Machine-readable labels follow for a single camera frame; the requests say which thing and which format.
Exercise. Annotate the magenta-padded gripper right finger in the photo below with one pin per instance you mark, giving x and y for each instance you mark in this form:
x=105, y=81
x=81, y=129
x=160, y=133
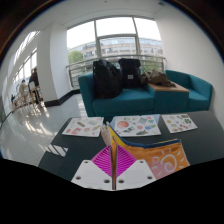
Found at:
x=136, y=173

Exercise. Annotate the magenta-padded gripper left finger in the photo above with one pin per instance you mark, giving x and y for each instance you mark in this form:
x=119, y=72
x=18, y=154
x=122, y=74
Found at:
x=91, y=173

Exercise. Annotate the orange pink yellow cartoon towel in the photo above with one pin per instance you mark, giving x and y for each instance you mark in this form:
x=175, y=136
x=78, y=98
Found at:
x=160, y=156

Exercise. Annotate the sticker sheet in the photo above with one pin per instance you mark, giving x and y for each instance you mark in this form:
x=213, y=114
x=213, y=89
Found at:
x=179, y=123
x=83, y=127
x=135, y=126

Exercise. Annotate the teal sofa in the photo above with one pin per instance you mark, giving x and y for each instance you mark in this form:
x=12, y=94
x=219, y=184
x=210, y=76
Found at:
x=130, y=101

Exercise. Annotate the wooden sofa table top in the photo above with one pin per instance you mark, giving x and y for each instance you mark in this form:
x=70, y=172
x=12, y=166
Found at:
x=170, y=88

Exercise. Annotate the black soft bag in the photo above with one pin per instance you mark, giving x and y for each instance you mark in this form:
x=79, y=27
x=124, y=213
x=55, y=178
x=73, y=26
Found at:
x=106, y=80

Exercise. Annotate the brown crumpled jacket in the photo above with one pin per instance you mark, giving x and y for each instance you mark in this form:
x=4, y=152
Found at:
x=159, y=78

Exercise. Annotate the black backpack with label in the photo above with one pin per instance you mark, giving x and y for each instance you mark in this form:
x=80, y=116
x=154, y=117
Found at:
x=130, y=73

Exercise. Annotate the person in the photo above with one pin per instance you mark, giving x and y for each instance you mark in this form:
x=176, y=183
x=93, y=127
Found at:
x=22, y=88
x=34, y=78

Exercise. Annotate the metal window railing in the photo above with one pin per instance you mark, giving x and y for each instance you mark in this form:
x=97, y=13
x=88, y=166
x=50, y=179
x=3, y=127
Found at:
x=80, y=61

